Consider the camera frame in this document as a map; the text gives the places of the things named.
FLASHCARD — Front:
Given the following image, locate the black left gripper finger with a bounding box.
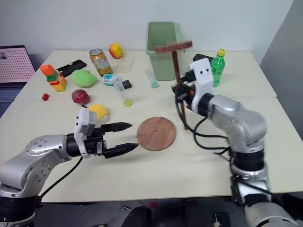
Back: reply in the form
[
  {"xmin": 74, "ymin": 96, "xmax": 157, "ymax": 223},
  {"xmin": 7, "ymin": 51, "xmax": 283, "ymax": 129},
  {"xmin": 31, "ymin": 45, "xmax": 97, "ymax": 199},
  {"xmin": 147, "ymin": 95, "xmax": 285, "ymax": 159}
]
[
  {"xmin": 101, "ymin": 122, "xmax": 133, "ymax": 134},
  {"xmin": 105, "ymin": 142, "xmax": 139, "ymax": 159}
]

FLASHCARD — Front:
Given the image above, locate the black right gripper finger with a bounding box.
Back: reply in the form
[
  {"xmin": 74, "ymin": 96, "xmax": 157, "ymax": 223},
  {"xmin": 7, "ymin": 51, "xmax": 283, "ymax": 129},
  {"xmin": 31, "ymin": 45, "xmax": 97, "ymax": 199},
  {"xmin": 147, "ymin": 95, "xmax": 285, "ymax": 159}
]
[
  {"xmin": 174, "ymin": 91, "xmax": 190, "ymax": 102},
  {"xmin": 171, "ymin": 83, "xmax": 188, "ymax": 94}
]

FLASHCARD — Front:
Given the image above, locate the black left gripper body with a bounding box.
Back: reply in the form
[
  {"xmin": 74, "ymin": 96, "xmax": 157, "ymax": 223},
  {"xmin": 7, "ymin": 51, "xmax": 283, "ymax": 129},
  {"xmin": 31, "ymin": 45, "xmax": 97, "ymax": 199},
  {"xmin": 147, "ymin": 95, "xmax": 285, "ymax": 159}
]
[{"xmin": 83, "ymin": 125, "xmax": 109, "ymax": 158}]

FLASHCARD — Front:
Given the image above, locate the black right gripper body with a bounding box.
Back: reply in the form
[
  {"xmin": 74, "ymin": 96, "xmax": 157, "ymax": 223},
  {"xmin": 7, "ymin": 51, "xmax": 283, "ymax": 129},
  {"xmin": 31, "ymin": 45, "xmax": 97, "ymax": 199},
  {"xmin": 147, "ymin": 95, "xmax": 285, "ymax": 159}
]
[{"xmin": 180, "ymin": 69, "xmax": 196, "ymax": 110}]

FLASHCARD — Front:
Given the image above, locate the wooden pole with crossbar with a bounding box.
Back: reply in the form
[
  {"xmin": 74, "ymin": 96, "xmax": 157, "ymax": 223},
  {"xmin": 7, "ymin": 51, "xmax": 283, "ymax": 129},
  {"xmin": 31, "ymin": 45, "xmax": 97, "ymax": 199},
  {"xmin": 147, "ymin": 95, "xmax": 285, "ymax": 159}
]
[{"xmin": 153, "ymin": 40, "xmax": 194, "ymax": 131}]

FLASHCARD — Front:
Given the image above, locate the round wooden base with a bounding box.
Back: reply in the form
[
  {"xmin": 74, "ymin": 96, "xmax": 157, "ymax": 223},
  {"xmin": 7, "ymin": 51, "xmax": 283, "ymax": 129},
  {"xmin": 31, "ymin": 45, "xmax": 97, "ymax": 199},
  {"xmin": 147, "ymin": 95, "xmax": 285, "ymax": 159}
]
[{"xmin": 136, "ymin": 116, "xmax": 177, "ymax": 151}]

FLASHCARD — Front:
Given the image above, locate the yellow white toy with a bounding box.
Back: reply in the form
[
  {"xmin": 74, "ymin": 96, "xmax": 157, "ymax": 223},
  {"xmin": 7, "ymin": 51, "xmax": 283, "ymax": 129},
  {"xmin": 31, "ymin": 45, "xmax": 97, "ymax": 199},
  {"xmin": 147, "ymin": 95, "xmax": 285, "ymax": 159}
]
[{"xmin": 88, "ymin": 104, "xmax": 110, "ymax": 123}]

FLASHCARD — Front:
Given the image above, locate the clear tube teal cap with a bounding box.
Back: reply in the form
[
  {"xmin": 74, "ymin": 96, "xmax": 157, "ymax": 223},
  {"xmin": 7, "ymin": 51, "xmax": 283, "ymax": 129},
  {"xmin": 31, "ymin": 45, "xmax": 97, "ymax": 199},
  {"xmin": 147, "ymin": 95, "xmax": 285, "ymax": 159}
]
[{"xmin": 146, "ymin": 69, "xmax": 159, "ymax": 89}]

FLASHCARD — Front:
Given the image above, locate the green plastic bin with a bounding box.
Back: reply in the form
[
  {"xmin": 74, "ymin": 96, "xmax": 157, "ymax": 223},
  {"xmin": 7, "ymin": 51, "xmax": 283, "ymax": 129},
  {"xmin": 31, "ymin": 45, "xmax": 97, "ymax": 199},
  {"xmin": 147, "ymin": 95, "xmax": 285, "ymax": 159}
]
[{"xmin": 144, "ymin": 21, "xmax": 188, "ymax": 82}]

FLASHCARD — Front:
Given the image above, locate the green soda bottle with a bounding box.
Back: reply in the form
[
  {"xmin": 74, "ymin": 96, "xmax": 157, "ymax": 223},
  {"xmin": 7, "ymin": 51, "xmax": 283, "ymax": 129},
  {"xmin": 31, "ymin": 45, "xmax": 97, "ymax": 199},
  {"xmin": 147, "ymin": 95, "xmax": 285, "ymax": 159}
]
[{"xmin": 210, "ymin": 49, "xmax": 226, "ymax": 88}]

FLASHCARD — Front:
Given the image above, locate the clear tube green cap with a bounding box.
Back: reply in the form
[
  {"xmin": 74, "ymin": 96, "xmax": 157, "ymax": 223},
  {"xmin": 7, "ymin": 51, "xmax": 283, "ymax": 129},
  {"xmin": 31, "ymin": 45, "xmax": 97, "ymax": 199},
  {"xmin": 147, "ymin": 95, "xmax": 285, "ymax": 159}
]
[{"xmin": 113, "ymin": 77, "xmax": 133, "ymax": 107}]

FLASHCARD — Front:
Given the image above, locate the blue white small device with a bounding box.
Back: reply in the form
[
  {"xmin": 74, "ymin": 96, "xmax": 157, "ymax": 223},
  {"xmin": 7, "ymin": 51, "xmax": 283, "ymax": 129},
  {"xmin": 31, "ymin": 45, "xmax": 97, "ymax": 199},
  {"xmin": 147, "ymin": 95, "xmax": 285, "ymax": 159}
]
[{"xmin": 102, "ymin": 73, "xmax": 118, "ymax": 87}]

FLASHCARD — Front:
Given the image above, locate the green plush toy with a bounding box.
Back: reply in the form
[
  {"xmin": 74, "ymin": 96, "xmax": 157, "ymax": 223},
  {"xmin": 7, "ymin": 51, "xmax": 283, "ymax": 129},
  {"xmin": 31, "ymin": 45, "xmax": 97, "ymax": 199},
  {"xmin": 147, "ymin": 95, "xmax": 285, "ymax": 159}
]
[{"xmin": 71, "ymin": 69, "xmax": 98, "ymax": 88}]

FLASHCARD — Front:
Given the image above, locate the yellow drink can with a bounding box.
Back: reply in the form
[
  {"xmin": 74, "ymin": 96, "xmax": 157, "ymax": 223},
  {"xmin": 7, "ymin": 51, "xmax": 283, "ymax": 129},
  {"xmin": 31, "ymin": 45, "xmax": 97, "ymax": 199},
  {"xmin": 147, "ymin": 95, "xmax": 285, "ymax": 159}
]
[{"xmin": 89, "ymin": 48, "xmax": 114, "ymax": 77}]

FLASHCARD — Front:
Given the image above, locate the dark rounded shape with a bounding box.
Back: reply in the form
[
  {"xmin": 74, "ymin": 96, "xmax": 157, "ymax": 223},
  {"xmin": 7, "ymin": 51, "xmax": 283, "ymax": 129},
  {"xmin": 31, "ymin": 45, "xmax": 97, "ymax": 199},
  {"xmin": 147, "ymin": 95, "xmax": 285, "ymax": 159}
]
[{"xmin": 117, "ymin": 205, "xmax": 152, "ymax": 227}]

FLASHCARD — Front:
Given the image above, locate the yellow red toy apple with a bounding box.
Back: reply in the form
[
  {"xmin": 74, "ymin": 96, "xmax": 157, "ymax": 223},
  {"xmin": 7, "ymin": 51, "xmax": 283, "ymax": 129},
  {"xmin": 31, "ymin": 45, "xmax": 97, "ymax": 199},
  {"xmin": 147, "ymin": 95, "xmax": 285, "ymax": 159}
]
[{"xmin": 108, "ymin": 42, "xmax": 124, "ymax": 59}]

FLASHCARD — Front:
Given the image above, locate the orange green yellow block tower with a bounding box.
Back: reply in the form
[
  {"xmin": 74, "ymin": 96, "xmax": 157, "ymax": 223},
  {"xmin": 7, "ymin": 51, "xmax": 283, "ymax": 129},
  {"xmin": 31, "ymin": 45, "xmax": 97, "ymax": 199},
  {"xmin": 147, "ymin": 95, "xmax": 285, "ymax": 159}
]
[{"xmin": 39, "ymin": 64, "xmax": 68, "ymax": 93}]

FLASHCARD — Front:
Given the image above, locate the black smartphone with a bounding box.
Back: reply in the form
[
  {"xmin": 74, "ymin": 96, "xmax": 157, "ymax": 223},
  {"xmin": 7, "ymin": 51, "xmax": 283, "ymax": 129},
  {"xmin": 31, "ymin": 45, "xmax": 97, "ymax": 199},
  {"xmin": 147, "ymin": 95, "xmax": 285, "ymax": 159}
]
[{"xmin": 55, "ymin": 59, "xmax": 87, "ymax": 78}]

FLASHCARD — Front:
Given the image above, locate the laptop computer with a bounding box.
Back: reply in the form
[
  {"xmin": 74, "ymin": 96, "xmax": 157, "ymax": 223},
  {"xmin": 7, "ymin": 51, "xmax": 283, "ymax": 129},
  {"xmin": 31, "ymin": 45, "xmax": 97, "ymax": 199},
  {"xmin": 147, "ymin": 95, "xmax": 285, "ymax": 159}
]
[{"xmin": 0, "ymin": 45, "xmax": 36, "ymax": 103}]

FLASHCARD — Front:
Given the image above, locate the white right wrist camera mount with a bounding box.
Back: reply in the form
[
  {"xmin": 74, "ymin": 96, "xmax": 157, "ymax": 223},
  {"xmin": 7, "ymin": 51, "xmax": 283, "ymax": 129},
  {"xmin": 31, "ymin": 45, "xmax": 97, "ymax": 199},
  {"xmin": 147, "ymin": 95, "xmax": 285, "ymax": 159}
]
[{"xmin": 188, "ymin": 57, "xmax": 214, "ymax": 112}]

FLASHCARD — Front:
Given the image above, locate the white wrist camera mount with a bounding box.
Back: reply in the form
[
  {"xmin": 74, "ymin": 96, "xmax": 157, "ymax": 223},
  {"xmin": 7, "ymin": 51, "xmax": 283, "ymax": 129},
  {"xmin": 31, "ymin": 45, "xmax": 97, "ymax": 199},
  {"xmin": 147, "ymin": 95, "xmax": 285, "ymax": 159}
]
[
  {"xmin": 74, "ymin": 107, "xmax": 99, "ymax": 158},
  {"xmin": 188, "ymin": 57, "xmax": 214, "ymax": 112}
]

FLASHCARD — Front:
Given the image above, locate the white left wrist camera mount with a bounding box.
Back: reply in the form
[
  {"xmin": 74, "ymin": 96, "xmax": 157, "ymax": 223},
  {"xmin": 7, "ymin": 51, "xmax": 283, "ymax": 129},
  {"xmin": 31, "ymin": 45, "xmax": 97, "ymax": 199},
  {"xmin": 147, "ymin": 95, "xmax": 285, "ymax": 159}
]
[{"xmin": 74, "ymin": 107, "xmax": 99, "ymax": 158}]

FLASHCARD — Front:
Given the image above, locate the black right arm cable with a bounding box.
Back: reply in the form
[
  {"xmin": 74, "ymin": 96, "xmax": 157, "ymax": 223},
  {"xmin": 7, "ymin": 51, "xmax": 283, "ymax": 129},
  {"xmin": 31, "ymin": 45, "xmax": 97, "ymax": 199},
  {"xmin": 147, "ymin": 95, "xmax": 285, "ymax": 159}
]
[{"xmin": 174, "ymin": 98, "xmax": 235, "ymax": 162}]

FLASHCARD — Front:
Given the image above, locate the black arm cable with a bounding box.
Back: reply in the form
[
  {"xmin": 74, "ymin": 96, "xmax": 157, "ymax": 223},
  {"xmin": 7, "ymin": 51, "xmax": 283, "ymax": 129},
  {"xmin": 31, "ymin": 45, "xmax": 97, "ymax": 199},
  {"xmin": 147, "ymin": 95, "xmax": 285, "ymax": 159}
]
[
  {"xmin": 38, "ymin": 155, "xmax": 84, "ymax": 197},
  {"xmin": 174, "ymin": 98, "xmax": 235, "ymax": 162}
]

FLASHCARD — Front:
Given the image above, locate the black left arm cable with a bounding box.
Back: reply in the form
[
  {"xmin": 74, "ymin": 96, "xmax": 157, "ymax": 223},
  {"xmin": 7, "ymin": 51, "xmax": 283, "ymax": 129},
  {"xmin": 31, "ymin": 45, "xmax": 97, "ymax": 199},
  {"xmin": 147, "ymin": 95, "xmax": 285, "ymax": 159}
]
[{"xmin": 38, "ymin": 155, "xmax": 84, "ymax": 197}]

